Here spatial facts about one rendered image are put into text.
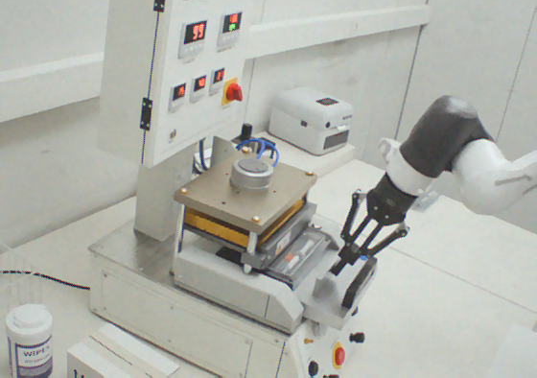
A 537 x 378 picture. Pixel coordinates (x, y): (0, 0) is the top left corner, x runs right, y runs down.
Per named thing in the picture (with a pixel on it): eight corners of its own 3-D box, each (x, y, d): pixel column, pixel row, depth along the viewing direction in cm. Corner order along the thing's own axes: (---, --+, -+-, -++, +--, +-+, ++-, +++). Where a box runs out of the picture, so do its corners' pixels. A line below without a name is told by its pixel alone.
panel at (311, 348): (314, 412, 120) (293, 334, 116) (361, 334, 146) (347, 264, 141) (322, 413, 119) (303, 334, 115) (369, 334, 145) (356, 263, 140)
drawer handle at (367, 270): (340, 305, 118) (345, 289, 117) (365, 270, 131) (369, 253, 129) (350, 309, 118) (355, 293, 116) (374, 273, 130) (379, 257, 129)
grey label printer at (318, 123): (265, 133, 237) (272, 89, 230) (298, 124, 252) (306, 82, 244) (319, 159, 224) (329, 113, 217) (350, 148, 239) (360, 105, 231)
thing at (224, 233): (180, 227, 125) (185, 184, 121) (234, 189, 144) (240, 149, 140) (260, 260, 119) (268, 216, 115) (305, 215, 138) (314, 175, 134)
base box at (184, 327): (89, 314, 136) (89, 249, 129) (177, 247, 168) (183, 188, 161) (309, 419, 119) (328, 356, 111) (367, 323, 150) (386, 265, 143)
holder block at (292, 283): (214, 263, 125) (215, 251, 123) (259, 224, 141) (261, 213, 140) (291, 295, 119) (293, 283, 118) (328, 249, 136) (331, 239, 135)
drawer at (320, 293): (201, 277, 126) (205, 245, 123) (251, 234, 144) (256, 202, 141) (339, 334, 116) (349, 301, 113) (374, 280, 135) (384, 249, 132)
